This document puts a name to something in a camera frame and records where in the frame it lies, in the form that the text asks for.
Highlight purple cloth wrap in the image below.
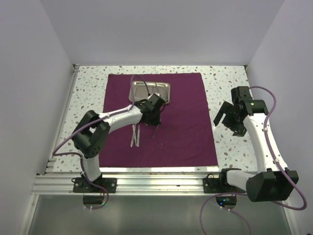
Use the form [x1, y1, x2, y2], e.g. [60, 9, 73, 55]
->
[99, 73, 218, 167]

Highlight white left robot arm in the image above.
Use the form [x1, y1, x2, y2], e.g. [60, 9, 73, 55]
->
[71, 94, 166, 192]

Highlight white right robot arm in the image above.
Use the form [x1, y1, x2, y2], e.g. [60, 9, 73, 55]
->
[213, 86, 299, 202]

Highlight steel surgical scissors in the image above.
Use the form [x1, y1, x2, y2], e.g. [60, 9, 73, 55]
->
[155, 82, 162, 97]

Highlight steel forceps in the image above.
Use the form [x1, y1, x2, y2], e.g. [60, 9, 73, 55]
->
[164, 85, 171, 104]

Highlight steel instrument tray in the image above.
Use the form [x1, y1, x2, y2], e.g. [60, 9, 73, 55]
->
[129, 81, 170, 102]

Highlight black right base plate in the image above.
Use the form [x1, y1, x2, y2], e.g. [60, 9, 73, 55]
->
[202, 168, 245, 194]

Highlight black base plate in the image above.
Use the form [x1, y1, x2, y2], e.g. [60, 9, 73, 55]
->
[202, 168, 245, 194]
[71, 176, 117, 193]

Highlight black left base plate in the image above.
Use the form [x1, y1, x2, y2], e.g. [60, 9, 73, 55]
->
[71, 176, 117, 193]

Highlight aluminium frame rail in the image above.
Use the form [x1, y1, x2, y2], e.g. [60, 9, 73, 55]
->
[30, 173, 291, 196]

